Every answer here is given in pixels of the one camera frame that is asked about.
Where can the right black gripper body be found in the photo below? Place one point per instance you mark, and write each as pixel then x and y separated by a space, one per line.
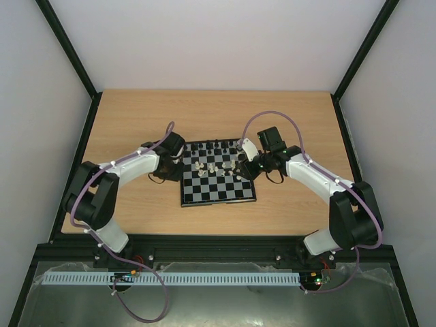
pixel 249 168

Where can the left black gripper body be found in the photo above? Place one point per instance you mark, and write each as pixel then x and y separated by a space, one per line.
pixel 172 173

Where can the black grey chessboard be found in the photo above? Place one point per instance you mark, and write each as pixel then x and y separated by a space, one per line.
pixel 209 175

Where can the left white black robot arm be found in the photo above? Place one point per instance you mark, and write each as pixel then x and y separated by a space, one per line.
pixel 92 194

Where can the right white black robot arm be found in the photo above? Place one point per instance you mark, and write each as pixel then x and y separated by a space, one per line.
pixel 353 214

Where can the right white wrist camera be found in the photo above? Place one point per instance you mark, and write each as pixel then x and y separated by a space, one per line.
pixel 249 148

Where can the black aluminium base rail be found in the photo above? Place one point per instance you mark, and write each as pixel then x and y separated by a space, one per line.
pixel 154 250

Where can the white slotted cable duct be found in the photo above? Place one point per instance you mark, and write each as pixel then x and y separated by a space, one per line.
pixel 174 278

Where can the right black frame post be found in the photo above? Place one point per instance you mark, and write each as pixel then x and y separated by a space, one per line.
pixel 372 35

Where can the black frame post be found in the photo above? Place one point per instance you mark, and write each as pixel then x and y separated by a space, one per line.
pixel 372 35
pixel 63 39

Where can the left black frame post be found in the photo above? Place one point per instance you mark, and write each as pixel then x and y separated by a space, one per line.
pixel 63 39

